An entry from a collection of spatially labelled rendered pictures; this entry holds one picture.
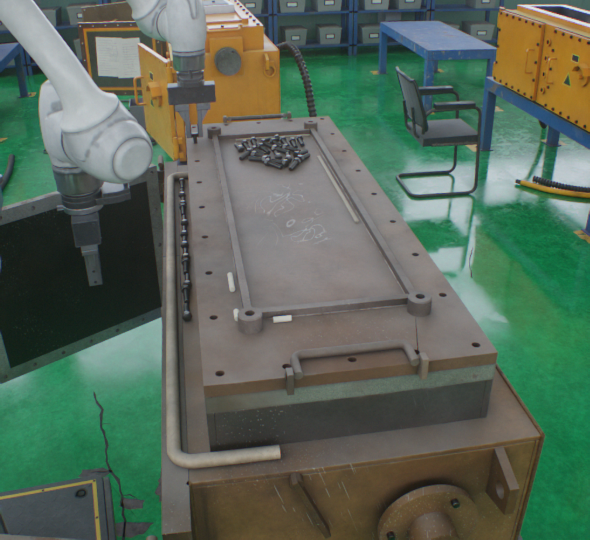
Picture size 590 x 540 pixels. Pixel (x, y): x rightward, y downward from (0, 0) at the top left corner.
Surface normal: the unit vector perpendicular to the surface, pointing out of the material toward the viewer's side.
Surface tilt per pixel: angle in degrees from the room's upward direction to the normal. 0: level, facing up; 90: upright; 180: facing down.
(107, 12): 90
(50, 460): 0
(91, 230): 90
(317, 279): 0
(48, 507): 0
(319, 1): 95
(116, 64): 90
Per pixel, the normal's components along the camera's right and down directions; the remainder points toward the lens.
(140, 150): 0.65, 0.51
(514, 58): -0.98, 0.10
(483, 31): 0.09, 0.56
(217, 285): -0.02, -0.88
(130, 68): -0.14, 0.48
